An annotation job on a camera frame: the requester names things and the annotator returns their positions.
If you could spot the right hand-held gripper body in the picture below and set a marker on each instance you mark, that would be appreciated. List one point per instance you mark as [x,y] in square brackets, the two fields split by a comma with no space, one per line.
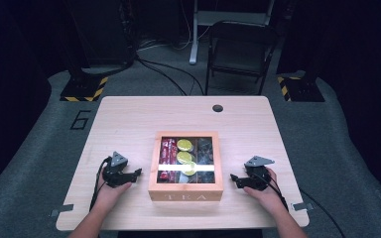
[258,178]

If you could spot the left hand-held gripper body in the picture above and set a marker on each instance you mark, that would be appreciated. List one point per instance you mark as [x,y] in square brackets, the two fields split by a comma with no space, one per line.
[114,173]

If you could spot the wooden box with glass lid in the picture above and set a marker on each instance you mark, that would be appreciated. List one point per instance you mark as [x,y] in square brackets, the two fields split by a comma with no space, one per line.
[185,193]

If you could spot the person's right hand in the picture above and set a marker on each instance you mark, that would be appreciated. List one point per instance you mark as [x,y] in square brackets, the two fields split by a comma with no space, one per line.
[269,198]

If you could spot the person's left hand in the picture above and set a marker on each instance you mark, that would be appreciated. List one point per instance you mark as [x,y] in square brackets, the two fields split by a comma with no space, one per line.
[109,196]

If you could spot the bundle of red packets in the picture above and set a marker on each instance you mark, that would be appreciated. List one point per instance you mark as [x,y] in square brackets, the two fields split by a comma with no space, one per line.
[168,153]

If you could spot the pile of dark tea bags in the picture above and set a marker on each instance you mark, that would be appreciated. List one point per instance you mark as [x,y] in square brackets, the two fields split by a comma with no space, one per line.
[205,152]

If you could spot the green foil capsule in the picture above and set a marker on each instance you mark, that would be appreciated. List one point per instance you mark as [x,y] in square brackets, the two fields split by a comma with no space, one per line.
[184,157]
[190,171]
[184,144]

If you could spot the black yellow striped stand base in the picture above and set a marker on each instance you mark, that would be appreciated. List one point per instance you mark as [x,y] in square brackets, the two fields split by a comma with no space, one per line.
[82,91]
[302,90]

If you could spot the black folding chair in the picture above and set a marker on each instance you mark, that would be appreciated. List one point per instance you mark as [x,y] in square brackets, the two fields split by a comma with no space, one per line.
[241,53]

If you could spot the grey metal bracket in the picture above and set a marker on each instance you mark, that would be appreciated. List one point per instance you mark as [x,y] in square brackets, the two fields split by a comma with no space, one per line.
[63,209]
[302,206]

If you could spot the white desk frame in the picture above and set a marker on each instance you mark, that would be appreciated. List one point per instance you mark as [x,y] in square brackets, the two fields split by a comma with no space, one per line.
[193,43]

